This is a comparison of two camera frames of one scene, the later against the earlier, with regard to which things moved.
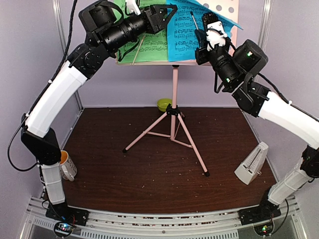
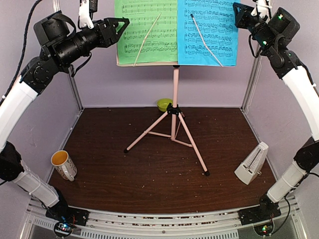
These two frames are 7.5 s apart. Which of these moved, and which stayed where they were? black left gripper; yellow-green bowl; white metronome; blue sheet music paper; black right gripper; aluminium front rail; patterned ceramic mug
Moved: blue sheet music paper; black right gripper; black left gripper
Stayed: white metronome; aluminium front rail; yellow-green bowl; patterned ceramic mug
